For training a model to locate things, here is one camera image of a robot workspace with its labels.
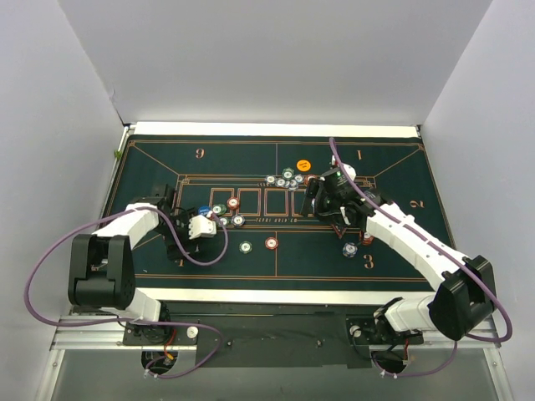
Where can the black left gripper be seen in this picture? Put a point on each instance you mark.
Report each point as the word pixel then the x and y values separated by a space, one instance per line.
pixel 177 236

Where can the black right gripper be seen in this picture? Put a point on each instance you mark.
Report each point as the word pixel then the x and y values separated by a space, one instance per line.
pixel 312 198

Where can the red chips position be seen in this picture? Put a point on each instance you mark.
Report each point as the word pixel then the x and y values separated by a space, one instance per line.
pixel 367 239
pixel 233 203

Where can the blue chips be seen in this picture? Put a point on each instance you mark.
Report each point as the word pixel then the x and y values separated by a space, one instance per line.
pixel 349 249

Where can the blue chip position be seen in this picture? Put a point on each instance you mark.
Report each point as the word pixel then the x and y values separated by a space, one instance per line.
pixel 238 220

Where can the green poker chip stack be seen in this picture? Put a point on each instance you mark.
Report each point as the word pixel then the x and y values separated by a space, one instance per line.
pixel 245 247

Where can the red poker chip stack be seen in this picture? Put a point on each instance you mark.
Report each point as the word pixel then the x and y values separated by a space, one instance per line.
pixel 271 243

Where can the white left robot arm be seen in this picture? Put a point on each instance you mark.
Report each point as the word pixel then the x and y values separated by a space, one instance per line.
pixel 102 272

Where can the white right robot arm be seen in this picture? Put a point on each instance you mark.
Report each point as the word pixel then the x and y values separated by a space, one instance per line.
pixel 463 287

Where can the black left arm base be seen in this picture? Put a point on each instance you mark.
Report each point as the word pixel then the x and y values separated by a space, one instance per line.
pixel 138 333

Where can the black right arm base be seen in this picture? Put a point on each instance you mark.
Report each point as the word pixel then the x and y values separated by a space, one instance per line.
pixel 366 331

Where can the blue small blind button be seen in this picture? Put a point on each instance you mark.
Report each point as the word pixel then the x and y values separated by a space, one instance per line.
pixel 204 210

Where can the orange dealer button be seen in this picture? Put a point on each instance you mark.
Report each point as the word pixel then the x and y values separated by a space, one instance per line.
pixel 303 165

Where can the green poker table mat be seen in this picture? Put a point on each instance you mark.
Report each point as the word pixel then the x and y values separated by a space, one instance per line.
pixel 206 171

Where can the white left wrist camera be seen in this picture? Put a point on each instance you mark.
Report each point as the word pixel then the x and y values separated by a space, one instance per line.
pixel 201 227

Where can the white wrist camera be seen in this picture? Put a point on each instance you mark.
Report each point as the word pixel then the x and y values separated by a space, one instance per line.
pixel 201 227
pixel 349 170

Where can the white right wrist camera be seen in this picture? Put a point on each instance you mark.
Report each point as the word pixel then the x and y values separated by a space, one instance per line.
pixel 349 170

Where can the aluminium frame rail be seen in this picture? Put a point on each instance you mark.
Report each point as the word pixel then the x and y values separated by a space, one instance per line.
pixel 92 363

